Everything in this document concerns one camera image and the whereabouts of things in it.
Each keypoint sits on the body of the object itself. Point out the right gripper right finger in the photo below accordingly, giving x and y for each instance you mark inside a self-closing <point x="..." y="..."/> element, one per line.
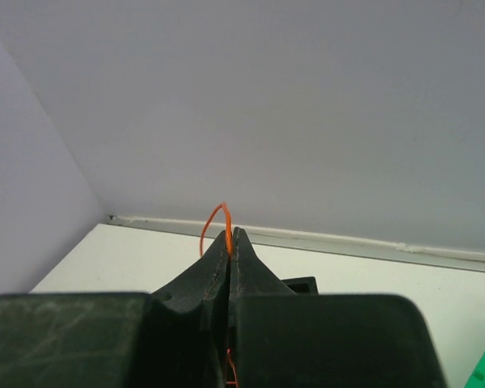
<point x="286" y="339"/>

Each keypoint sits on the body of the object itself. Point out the black plastic bin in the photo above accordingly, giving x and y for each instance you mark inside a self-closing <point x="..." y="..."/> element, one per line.
<point x="302" y="285"/>

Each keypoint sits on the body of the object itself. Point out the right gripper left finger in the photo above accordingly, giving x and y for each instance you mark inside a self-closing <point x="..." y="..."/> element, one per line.
<point x="173" y="337"/>

